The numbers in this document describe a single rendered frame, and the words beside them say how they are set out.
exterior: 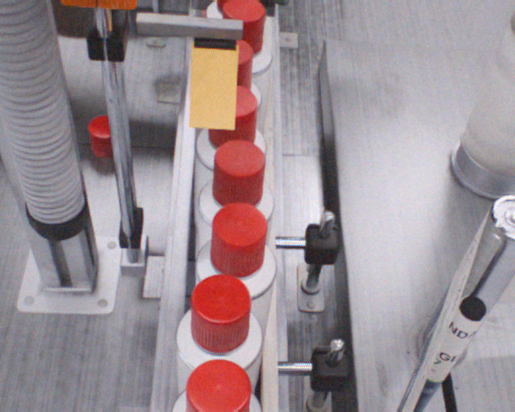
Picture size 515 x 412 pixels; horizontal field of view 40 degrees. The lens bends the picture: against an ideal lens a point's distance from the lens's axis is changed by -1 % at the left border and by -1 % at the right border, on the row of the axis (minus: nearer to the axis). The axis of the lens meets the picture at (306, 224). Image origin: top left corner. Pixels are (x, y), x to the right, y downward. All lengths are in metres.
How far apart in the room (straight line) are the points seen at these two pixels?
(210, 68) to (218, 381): 0.21
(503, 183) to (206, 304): 0.43
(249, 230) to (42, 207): 0.12
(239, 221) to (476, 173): 0.37
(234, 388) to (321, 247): 0.28
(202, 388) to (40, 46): 0.18
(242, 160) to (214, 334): 0.12
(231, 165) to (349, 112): 0.37
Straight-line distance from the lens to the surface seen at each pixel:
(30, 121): 0.35
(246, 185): 0.44
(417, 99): 0.83
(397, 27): 1.01
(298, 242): 0.63
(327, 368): 0.56
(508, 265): 0.50
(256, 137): 0.51
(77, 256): 0.64
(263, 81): 0.59
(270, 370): 0.55
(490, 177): 0.73
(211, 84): 0.47
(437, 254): 0.69
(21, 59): 0.33
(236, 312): 0.38
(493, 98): 0.68
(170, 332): 0.51
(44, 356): 0.67
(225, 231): 0.41
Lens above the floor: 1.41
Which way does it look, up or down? 52 degrees down
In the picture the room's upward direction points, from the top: 12 degrees clockwise
